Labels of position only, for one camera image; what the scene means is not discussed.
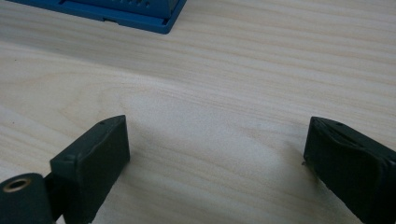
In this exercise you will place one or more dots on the blue plastic file organizer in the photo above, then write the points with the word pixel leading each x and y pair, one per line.
pixel 134 15

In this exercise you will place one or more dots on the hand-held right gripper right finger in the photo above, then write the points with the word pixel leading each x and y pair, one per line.
pixel 351 168

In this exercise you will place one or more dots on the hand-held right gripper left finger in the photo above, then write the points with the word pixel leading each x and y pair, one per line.
pixel 93 168

